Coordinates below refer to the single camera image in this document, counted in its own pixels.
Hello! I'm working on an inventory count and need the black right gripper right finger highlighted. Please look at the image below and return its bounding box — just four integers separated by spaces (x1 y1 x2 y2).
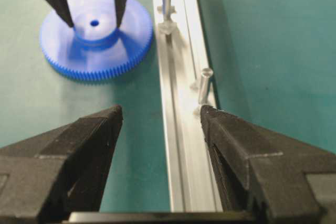
200 105 335 223

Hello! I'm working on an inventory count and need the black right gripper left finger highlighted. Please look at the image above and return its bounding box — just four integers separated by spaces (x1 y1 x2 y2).
1 105 123 223

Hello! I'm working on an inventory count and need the large blue plastic gear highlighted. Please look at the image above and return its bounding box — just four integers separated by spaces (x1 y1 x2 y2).
39 0 153 82

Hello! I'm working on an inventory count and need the left steel shaft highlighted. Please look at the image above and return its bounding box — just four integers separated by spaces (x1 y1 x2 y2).
162 0 171 21

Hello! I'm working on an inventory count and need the steel shaft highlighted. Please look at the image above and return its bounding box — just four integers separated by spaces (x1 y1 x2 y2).
162 0 171 21
198 68 214 105

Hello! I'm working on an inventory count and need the right steel shaft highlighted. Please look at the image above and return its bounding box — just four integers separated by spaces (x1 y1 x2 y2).
198 68 214 105

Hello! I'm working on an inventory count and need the aluminium extrusion rail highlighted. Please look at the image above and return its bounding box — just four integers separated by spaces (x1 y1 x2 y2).
153 0 222 212

